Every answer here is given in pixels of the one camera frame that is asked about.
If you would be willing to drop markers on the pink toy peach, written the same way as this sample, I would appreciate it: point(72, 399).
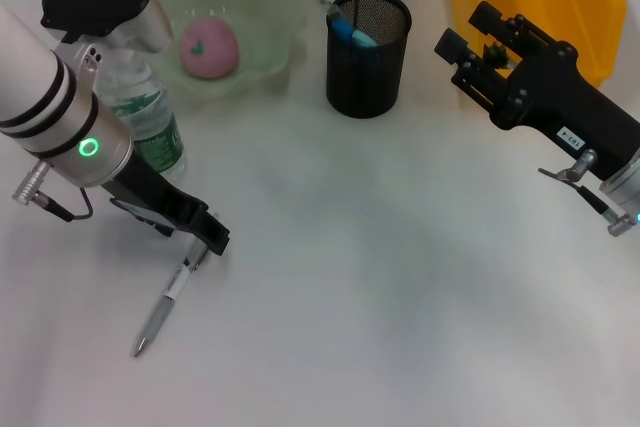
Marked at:
point(210, 49)

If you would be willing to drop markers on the blue scissors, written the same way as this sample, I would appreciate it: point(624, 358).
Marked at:
point(357, 37)

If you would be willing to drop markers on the translucent green fruit bowl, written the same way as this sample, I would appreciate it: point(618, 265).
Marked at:
point(265, 32)

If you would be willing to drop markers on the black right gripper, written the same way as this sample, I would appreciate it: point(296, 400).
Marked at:
point(555, 102)

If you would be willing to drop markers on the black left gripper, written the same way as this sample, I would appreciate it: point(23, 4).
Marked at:
point(155, 197)

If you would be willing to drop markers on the green plastic wrapper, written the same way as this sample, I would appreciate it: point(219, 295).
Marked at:
point(496, 53)

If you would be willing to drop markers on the clear green-label water bottle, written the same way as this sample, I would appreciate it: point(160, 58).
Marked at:
point(150, 122)

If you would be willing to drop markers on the black mesh pen holder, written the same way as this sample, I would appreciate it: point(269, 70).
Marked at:
point(367, 82)

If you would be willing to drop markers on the transparent plastic ruler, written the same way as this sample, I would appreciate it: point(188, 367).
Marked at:
point(330, 8)

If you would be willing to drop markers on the grey white ballpoint pen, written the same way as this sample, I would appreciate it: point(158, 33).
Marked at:
point(165, 302)

